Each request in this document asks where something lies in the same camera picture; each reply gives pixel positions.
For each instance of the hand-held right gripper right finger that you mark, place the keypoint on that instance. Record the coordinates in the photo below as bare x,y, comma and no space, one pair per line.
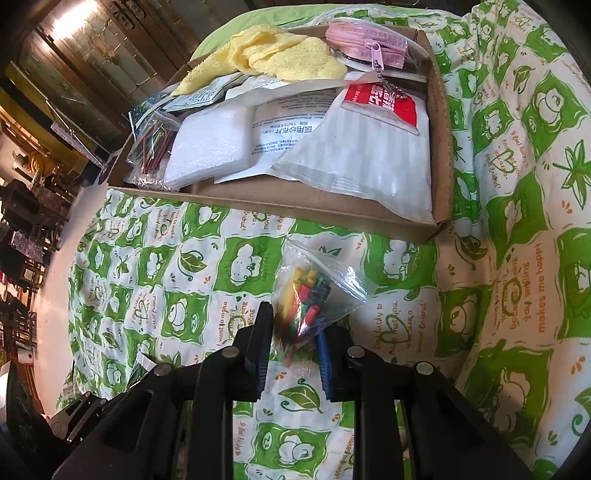
328,369

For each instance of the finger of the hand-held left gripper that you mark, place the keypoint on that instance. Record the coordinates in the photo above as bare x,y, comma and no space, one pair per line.
78,413

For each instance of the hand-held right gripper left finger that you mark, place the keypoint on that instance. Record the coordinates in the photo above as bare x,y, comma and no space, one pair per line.
262,350

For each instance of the bag of colourful plastic pieces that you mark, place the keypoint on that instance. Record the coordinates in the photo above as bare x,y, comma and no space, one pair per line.
307,295

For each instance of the cardboard box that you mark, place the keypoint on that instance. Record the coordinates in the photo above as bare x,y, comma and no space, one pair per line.
300,203

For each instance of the white striped plastic bag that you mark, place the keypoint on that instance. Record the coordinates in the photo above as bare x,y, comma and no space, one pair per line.
369,170

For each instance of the white gauze packet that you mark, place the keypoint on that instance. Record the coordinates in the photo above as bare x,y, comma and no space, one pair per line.
286,134

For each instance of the silver labelled packet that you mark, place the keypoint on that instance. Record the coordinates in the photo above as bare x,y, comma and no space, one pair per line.
198,94

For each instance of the yellow towel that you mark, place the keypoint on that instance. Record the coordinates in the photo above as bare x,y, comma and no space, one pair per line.
286,57

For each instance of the pink zipper pouch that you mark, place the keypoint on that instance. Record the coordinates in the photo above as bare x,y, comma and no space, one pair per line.
355,39

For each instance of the white paper tag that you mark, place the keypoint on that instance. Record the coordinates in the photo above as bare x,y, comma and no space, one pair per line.
145,361

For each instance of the white foam pad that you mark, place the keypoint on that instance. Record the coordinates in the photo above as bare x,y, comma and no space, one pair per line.
207,147

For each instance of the dark wooden furniture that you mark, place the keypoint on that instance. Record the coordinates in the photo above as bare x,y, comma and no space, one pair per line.
23,207

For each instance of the bag of colourful sticks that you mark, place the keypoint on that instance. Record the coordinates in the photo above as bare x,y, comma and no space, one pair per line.
150,147

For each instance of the green printed blanket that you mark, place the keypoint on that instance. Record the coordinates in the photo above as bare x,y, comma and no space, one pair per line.
508,207

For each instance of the red label packet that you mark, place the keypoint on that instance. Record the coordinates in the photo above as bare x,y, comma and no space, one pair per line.
388,110

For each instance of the white printed plastic packet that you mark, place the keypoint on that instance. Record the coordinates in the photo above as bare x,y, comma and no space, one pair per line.
263,85

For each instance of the blue green patterned packet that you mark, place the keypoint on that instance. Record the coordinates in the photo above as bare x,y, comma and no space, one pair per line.
143,107

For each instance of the wooden cabinet doors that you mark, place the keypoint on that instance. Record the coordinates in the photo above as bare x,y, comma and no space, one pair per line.
92,69

